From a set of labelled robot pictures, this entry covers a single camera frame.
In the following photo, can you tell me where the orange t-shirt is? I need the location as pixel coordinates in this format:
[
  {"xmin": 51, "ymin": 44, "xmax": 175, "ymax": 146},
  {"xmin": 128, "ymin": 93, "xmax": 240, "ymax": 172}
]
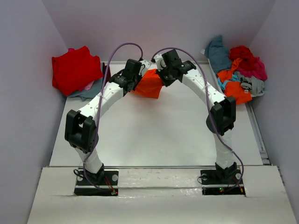
[
  {"xmin": 217, "ymin": 58, "xmax": 252, "ymax": 105},
  {"xmin": 133, "ymin": 69, "xmax": 163, "ymax": 99}
]

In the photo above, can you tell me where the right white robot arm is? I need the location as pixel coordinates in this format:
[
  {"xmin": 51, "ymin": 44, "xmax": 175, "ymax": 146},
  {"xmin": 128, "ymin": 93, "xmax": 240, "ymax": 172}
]
[{"xmin": 151, "ymin": 48, "xmax": 237, "ymax": 185}]

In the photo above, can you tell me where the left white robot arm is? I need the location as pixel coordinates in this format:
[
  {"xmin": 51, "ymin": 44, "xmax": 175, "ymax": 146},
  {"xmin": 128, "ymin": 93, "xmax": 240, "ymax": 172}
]
[{"xmin": 64, "ymin": 59, "xmax": 151, "ymax": 185}]

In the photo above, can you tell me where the folded maroon t-shirt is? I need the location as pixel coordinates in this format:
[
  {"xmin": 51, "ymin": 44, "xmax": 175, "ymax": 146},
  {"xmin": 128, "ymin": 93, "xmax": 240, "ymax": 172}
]
[{"xmin": 101, "ymin": 62, "xmax": 111, "ymax": 86}]

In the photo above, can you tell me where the folded light blue t-shirt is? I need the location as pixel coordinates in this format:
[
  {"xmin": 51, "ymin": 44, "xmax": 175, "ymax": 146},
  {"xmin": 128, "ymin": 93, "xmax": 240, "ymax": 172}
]
[{"xmin": 68, "ymin": 78, "xmax": 103, "ymax": 101}]

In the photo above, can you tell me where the folded pink t-shirt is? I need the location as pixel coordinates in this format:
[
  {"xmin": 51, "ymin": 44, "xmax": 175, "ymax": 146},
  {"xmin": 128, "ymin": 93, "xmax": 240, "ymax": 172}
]
[{"xmin": 84, "ymin": 81, "xmax": 94, "ymax": 91}]

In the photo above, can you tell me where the teal blue crumpled t-shirt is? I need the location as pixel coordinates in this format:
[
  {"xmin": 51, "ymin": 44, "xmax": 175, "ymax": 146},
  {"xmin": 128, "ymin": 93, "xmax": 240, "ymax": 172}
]
[{"xmin": 204, "ymin": 35, "xmax": 232, "ymax": 74}]

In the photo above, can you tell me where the folded red t-shirt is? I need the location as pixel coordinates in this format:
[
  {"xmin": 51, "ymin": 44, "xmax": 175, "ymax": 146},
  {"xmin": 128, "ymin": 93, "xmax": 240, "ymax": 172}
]
[{"xmin": 51, "ymin": 46, "xmax": 103, "ymax": 96}]

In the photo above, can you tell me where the cyan crumpled t-shirt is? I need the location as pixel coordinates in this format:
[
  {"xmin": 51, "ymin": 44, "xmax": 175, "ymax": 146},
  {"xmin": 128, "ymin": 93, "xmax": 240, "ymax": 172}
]
[{"xmin": 217, "ymin": 74, "xmax": 240, "ymax": 91}]

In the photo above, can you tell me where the red crumpled t-shirt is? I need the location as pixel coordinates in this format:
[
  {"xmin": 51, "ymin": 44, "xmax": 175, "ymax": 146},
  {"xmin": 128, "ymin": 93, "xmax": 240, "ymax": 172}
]
[{"xmin": 229, "ymin": 45, "xmax": 256, "ymax": 70}]

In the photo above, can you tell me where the grey crumpled t-shirt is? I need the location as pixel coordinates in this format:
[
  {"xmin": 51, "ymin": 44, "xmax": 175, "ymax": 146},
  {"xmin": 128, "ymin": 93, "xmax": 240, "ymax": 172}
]
[{"xmin": 234, "ymin": 71, "xmax": 265, "ymax": 97}]

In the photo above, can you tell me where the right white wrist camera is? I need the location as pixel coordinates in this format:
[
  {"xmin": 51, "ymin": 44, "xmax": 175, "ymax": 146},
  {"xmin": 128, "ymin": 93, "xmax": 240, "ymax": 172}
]
[{"xmin": 151, "ymin": 54, "xmax": 166, "ymax": 71}]

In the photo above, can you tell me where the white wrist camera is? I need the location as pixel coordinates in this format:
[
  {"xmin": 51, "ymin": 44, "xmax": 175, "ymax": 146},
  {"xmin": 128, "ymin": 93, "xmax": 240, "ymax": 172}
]
[
  {"xmin": 139, "ymin": 60, "xmax": 152, "ymax": 77},
  {"xmin": 151, "ymin": 54, "xmax": 166, "ymax": 71}
]

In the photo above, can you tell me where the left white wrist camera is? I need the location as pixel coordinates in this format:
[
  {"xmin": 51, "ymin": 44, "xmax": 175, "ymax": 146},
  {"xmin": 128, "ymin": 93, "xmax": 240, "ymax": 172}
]
[{"xmin": 139, "ymin": 60, "xmax": 152, "ymax": 77}]

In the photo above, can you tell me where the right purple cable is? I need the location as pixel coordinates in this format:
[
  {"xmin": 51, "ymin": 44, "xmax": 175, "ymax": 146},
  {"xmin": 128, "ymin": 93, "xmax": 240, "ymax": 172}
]
[{"xmin": 151, "ymin": 47, "xmax": 245, "ymax": 194}]

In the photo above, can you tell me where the purple cable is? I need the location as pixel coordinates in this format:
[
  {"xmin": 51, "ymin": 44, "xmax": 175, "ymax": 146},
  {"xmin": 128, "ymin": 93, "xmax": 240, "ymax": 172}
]
[
  {"xmin": 83, "ymin": 42, "xmax": 143, "ymax": 191},
  {"xmin": 151, "ymin": 47, "xmax": 245, "ymax": 194}
]

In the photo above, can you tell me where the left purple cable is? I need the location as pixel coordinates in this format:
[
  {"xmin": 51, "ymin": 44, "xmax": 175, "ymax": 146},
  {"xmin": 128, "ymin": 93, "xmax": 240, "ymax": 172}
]
[{"xmin": 83, "ymin": 42, "xmax": 143, "ymax": 191}]

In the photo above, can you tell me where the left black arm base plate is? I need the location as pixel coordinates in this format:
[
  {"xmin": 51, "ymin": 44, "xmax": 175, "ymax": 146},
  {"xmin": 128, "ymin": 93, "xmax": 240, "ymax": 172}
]
[{"xmin": 73, "ymin": 168, "xmax": 119, "ymax": 196}]

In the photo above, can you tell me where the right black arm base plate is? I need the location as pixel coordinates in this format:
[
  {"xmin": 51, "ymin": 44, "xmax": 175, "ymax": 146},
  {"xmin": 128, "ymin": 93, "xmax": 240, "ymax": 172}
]
[{"xmin": 197, "ymin": 169, "xmax": 246, "ymax": 196}]

